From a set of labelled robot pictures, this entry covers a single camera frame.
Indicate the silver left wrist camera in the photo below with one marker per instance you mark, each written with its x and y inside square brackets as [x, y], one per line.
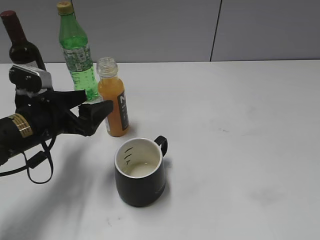
[30, 79]

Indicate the green plastic soda bottle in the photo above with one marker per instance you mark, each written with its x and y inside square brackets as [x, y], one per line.
[76, 51]

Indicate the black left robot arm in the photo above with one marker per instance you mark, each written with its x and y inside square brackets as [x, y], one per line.
[12, 143]

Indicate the orange juice bottle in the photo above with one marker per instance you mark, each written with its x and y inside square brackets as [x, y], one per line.
[111, 88]

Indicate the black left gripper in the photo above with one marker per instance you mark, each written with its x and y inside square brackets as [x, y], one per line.
[49, 113]

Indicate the dark red wine bottle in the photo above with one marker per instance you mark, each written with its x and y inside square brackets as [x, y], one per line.
[22, 51]

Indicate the black mug white inside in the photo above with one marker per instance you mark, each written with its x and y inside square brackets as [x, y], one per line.
[140, 174]

